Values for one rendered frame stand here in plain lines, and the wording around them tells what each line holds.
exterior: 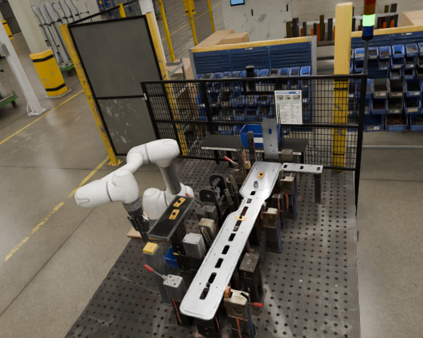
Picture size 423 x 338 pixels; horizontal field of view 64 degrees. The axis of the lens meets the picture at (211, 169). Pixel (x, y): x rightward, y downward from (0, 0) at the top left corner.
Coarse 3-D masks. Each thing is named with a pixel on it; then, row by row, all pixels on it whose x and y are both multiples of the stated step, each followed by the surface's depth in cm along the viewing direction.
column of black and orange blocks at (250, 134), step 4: (248, 132) 268; (252, 132) 269; (248, 136) 269; (252, 136) 269; (248, 140) 271; (252, 140) 271; (248, 144) 273; (252, 144) 272; (248, 148) 276; (252, 148) 274; (252, 152) 276; (252, 156) 278; (252, 160) 281; (252, 164) 283
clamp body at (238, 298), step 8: (232, 296) 161; (240, 296) 160; (248, 296) 160; (232, 304) 159; (240, 304) 157; (248, 304) 164; (232, 312) 163; (240, 312) 161; (248, 312) 161; (232, 320) 168; (240, 320) 165; (248, 320) 168; (232, 328) 172; (240, 328) 170; (248, 328) 170; (240, 336) 173; (248, 336) 170; (256, 336) 180
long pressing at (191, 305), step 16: (256, 176) 250; (272, 176) 247; (240, 192) 237; (256, 192) 234; (240, 208) 223; (256, 208) 221; (224, 224) 212; (240, 224) 210; (224, 240) 201; (240, 240) 199; (208, 256) 192; (224, 256) 191; (208, 272) 183; (224, 272) 181; (192, 288) 176; (224, 288) 173; (192, 304) 168; (208, 304) 166; (208, 320) 160
